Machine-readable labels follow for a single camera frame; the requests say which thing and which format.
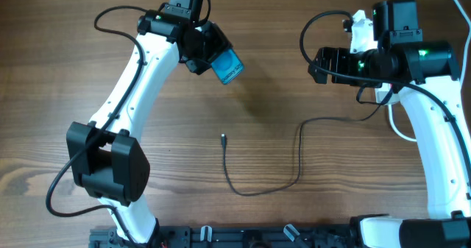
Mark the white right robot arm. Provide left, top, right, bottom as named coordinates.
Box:
left=308, top=0, right=470, bottom=247

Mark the black USB charging cable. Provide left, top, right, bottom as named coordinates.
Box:
left=220, top=85, right=394, bottom=197

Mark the Samsung Galaxy smartphone teal screen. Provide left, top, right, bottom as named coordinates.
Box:
left=211, top=49, right=244, bottom=85

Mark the white power strip cord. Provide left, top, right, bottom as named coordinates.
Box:
left=387, top=0, right=471, bottom=143

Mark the white power strip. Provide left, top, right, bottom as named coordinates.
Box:
left=375, top=83, right=400, bottom=105

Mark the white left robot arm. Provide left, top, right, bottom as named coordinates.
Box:
left=66, top=0, right=244, bottom=247

